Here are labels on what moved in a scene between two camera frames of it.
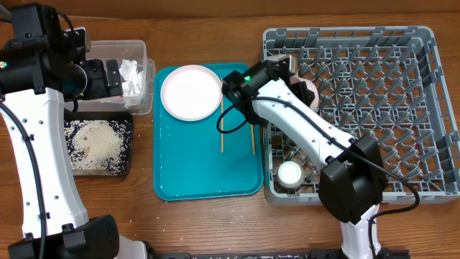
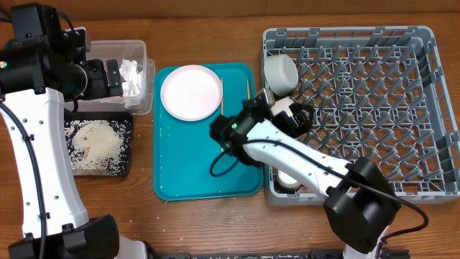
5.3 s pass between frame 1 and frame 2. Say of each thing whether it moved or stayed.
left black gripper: stayed
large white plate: stayed
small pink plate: moved
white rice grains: stayed
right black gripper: moved
